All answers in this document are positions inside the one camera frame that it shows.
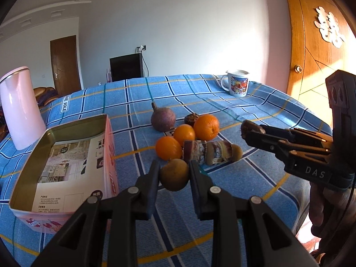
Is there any black television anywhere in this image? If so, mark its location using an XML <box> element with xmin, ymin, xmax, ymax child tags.
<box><xmin>109</xmin><ymin>53</ymin><xmax>144</xmax><ymax>82</ymax></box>

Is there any colourful printed mug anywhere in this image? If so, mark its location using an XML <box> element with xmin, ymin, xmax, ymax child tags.
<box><xmin>220</xmin><ymin>70</ymin><xmax>249</xmax><ymax>98</ymax></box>

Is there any white double happiness decoration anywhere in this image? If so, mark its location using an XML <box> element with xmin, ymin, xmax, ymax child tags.
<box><xmin>314</xmin><ymin>6</ymin><xmax>345</xmax><ymax>49</ymax></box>

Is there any orange wooden door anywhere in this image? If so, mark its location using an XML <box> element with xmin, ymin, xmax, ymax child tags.
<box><xmin>287</xmin><ymin>0</ymin><xmax>355</xmax><ymax>125</ymax></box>

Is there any wall socket with plug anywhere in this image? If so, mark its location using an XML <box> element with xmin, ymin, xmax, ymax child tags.
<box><xmin>135</xmin><ymin>45</ymin><xmax>147</xmax><ymax>53</ymax></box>

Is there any dark brown wrinkled fruit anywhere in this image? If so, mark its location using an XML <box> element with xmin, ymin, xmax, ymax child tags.
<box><xmin>184</xmin><ymin>113</ymin><xmax>199</xmax><ymax>127</ymax></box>

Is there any person's right hand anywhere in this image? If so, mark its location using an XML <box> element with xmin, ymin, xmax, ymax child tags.
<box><xmin>309</xmin><ymin>183</ymin><xmax>355</xmax><ymax>253</ymax></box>

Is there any brass door knob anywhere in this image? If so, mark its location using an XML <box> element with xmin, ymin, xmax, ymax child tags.
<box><xmin>294</xmin><ymin>65</ymin><xmax>302</xmax><ymax>73</ymax></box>

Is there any pink tin box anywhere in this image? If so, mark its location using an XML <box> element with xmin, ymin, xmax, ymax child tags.
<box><xmin>9</xmin><ymin>114</ymin><xmax>119</xmax><ymax>234</ymax></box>

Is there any large orange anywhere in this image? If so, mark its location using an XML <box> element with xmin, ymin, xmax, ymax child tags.
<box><xmin>193</xmin><ymin>114</ymin><xmax>220</xmax><ymax>141</ymax></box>

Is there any dark brown door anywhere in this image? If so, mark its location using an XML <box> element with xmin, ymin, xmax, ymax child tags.
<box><xmin>50</xmin><ymin>36</ymin><xmax>81</xmax><ymax>97</ymax></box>

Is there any blue plaid tablecloth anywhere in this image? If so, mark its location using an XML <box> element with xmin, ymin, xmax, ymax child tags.
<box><xmin>1</xmin><ymin>75</ymin><xmax>332</xmax><ymax>266</ymax></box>

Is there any pink electric kettle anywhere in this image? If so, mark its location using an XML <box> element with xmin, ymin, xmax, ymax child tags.
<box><xmin>1</xmin><ymin>66</ymin><xmax>46</xmax><ymax>150</ymax></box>

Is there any printed paper leaflet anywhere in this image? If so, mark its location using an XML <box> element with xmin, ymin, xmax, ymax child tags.
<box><xmin>32</xmin><ymin>133</ymin><xmax>105</xmax><ymax>213</ymax></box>

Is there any brown kiwi fruit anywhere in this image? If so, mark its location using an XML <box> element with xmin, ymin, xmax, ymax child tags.
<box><xmin>159</xmin><ymin>158</ymin><xmax>189</xmax><ymax>192</ymax></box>

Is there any snack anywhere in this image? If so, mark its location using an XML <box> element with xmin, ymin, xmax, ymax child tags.
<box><xmin>205</xmin><ymin>140</ymin><xmax>232</xmax><ymax>166</ymax></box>
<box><xmin>183</xmin><ymin>140</ymin><xmax>206</xmax><ymax>165</ymax></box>

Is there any purple round fruit with stem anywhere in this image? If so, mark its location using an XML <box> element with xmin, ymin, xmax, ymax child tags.
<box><xmin>151</xmin><ymin>102</ymin><xmax>176</xmax><ymax>132</ymax></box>

